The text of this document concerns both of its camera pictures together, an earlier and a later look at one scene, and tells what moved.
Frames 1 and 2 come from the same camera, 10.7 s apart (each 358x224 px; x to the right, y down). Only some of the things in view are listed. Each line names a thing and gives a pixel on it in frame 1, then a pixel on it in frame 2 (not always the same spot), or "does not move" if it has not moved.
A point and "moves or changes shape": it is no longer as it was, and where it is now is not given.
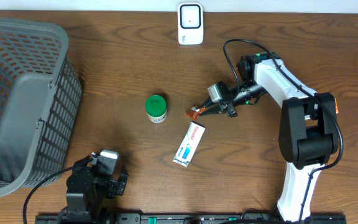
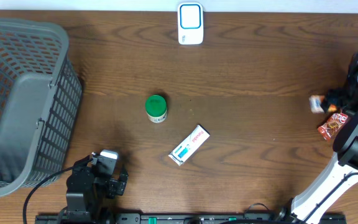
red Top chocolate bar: [194, 112] moves or changes shape
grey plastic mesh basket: [30, 96] does not move
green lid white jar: [156, 107] does not move
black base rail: [186, 218] does not move
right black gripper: [229, 108] → [332, 96]
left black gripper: [122, 181] does not move
